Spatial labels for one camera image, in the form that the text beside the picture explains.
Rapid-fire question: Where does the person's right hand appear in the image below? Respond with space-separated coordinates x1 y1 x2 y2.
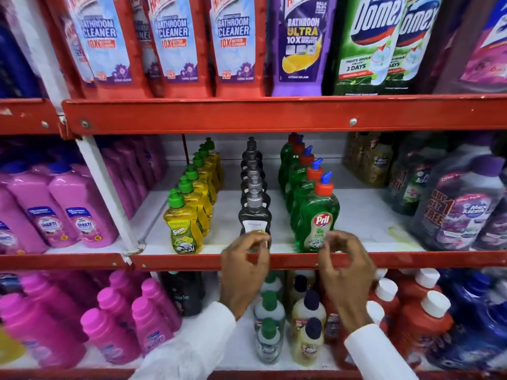
318 230 377 333

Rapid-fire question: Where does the person's left hand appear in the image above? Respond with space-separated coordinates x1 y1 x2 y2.
220 232 272 319

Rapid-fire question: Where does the black dish soap bottle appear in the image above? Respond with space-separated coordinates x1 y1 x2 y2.
238 189 273 250

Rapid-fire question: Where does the green dish soap bottle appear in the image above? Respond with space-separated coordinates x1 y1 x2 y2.
289 158 325 234
285 145 315 214
279 135 306 194
295 172 340 254
279 132 298 164

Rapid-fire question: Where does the person's left forearm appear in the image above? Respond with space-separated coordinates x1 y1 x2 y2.
130 301 237 380

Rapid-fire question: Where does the person's right forearm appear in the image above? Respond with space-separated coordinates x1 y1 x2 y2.
344 324 419 380

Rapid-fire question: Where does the small green cap bottle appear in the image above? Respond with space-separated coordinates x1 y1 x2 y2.
259 272 284 302
253 291 286 333
255 317 284 365

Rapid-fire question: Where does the yellowish bottle with navy cap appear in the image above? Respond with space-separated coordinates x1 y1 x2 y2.
292 317 325 367
290 290 328 334
287 274 310 310

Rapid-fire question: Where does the row of yellow soap bottles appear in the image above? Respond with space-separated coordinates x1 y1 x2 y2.
163 137 225 254

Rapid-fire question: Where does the row of black soap bottles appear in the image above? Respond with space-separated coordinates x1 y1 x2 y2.
240 136 272 210

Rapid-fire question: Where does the large black bottle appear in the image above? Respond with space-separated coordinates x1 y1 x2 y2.
159 271 206 318

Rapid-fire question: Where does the olive floor cleaner bottle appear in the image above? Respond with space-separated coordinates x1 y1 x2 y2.
343 132 370 175
361 134 395 189

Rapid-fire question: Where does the dark green floor cleaner bottle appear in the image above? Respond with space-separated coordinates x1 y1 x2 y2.
400 132 449 183
385 152 428 216

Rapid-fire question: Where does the red metal shelf rack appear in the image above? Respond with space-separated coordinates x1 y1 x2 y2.
0 98 129 380
61 94 507 380

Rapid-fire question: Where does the purple cap floor cleaner bottle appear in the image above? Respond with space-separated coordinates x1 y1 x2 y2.
436 132 494 175
472 166 507 251
409 154 506 252

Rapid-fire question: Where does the blue cleaner bottle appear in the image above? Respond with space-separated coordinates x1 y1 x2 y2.
425 294 507 373
439 269 497 326

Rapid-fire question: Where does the group of magenta bottles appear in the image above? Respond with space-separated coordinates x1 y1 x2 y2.
0 270 184 369

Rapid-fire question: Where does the group of light pink bottles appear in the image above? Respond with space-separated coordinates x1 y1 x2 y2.
0 134 168 255

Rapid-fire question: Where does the green toilet cleaner bottle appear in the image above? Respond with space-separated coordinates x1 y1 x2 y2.
385 0 444 94
334 0 409 96

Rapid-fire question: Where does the purple bathroom cleaner bottle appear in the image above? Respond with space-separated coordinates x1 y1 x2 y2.
270 0 338 97

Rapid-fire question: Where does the red bathroom cleaner bottle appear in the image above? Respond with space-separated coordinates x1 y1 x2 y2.
43 0 153 100
205 0 268 98
128 0 164 97
59 12 96 89
140 0 213 98

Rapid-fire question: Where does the bottle with pink floral label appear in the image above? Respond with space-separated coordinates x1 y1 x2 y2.
435 0 507 94

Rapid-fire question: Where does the yellow bottle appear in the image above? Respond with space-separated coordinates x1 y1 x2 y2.
0 327 25 365

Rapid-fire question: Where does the dark blue bottle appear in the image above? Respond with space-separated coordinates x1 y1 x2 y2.
0 17 43 99

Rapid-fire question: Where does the white shelf upright post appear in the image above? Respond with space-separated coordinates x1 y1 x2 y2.
7 0 145 255

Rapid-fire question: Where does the dark shelf upright post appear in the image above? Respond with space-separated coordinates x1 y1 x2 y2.
416 0 500 94

